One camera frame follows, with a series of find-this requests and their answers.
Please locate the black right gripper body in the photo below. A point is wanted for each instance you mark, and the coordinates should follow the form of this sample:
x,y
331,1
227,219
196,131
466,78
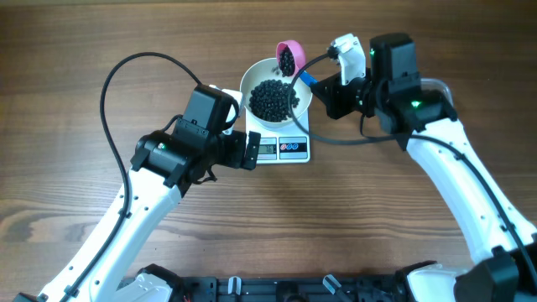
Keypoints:
x,y
357,95

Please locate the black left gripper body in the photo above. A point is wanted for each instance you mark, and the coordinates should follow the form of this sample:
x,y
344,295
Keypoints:
x,y
231,149

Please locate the pink scoop with blue handle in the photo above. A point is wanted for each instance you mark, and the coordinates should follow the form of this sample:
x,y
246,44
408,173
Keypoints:
x,y
297,51

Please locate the black beans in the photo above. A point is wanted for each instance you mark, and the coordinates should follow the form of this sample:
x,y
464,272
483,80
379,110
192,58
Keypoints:
x,y
286,62
270,100

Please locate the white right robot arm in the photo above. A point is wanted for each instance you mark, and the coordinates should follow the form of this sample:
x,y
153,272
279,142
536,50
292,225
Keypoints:
x,y
383,81

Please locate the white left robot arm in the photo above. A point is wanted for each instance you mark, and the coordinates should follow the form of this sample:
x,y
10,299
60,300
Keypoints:
x,y
164,166

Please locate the white digital kitchen scale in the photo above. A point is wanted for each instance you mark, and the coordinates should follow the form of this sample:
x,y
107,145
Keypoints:
x,y
285,145

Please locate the black beans in bowl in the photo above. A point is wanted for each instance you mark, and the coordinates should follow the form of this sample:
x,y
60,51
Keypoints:
x,y
270,100

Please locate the white bowl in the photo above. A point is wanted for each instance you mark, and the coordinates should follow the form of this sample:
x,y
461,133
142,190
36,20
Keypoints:
x,y
267,69

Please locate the clear plastic bean container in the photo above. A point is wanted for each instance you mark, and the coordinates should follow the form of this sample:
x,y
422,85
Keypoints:
x,y
435,91

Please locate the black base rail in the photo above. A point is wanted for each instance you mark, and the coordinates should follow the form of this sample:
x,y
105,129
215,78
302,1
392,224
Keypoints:
x,y
293,289

